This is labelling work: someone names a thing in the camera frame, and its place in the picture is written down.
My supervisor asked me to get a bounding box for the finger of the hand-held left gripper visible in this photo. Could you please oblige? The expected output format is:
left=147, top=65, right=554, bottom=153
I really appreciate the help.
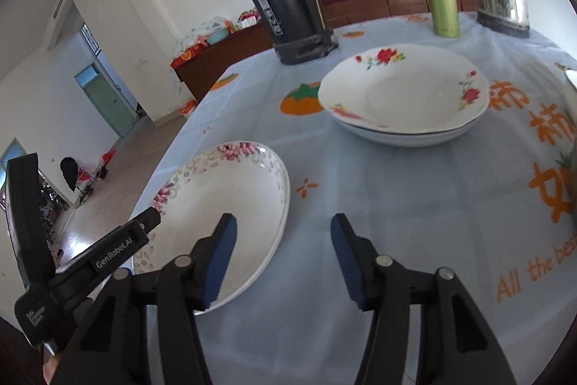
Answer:
left=128, top=207, right=162, bottom=235

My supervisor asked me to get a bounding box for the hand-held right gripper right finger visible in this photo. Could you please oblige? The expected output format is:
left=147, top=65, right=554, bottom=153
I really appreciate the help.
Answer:
left=330, top=213, right=519, bottom=385

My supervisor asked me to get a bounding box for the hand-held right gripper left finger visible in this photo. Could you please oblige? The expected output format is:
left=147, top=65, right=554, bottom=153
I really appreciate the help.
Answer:
left=53, top=213, right=238, bottom=385

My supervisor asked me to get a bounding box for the pink floral white plate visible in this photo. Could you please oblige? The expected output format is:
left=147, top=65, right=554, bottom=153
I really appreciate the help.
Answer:
left=132, top=142, right=290, bottom=314

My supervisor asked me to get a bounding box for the red flower white plate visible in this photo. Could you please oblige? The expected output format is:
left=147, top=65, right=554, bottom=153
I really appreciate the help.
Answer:
left=318, top=43, right=490, bottom=133

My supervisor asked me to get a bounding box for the white enamel bowl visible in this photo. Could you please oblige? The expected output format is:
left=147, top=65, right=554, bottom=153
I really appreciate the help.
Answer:
left=563, top=69, right=577, bottom=124

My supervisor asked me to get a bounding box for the black chair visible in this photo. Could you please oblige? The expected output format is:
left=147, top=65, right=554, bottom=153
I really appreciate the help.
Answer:
left=60, top=157, right=80, bottom=192

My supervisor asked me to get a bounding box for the window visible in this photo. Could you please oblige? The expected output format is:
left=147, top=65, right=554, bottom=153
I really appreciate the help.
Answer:
left=0, top=138, right=28, bottom=170

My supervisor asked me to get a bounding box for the light blue printed tablecloth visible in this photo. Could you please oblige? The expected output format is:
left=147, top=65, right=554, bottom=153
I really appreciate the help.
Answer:
left=131, top=12, right=577, bottom=385

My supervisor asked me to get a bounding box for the green door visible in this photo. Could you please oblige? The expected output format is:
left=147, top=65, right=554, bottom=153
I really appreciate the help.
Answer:
left=74, top=67, right=136, bottom=137

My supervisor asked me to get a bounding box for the clear mesh food cover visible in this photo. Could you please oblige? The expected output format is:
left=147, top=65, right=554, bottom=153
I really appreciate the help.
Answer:
left=178, top=16, right=235, bottom=52

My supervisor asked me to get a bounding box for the dark wooden sideboard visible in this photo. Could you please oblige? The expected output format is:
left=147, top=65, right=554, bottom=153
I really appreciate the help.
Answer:
left=170, top=0, right=479, bottom=104

